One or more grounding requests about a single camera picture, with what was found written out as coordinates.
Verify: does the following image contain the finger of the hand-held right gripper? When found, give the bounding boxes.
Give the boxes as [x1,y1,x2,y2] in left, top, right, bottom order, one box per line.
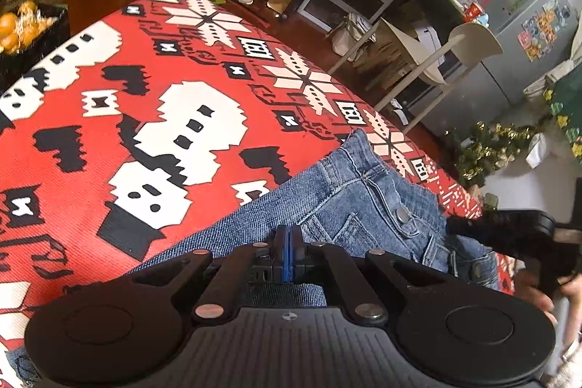
[446,213,501,252]

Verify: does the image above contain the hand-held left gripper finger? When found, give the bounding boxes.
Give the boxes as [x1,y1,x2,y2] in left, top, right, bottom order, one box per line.
[287,225,460,325]
[123,225,288,325]

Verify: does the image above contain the blue denim jeans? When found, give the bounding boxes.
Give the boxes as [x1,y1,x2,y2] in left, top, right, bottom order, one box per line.
[9,128,514,388]

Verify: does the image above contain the person's right hand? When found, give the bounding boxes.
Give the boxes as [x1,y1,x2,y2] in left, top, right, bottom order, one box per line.
[518,267,558,325]

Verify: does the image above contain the small decorated Christmas tree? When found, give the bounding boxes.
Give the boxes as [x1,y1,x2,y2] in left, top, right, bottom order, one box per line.
[448,122,546,189]

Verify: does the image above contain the green cloth with gold print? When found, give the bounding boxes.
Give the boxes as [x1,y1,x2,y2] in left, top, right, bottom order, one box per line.
[546,74,582,164]

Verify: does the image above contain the beige chair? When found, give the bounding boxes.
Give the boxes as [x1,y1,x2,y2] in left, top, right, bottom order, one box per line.
[327,17,503,134]

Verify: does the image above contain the grey refrigerator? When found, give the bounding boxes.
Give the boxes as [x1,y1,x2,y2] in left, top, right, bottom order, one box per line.
[409,0,574,134]

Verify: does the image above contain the red patterned blanket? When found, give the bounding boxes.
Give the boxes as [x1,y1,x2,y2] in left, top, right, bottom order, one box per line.
[0,0,514,388]

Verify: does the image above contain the canvas tote bag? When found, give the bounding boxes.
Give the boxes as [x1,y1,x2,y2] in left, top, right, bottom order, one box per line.
[332,13,378,57]

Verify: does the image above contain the black crate of oranges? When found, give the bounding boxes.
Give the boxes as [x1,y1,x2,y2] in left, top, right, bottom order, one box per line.
[0,1,70,68]

